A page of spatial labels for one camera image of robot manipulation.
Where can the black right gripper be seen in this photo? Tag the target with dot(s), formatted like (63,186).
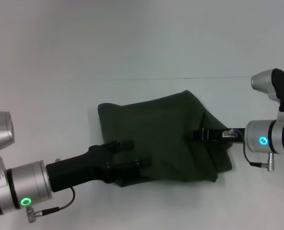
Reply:
(238,136)

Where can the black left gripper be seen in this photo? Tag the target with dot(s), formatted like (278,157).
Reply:
(79,167)

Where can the dark green t-shirt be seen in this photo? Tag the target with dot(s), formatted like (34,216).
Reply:
(161,134)

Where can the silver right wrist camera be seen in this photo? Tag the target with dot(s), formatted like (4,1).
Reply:
(274,83)

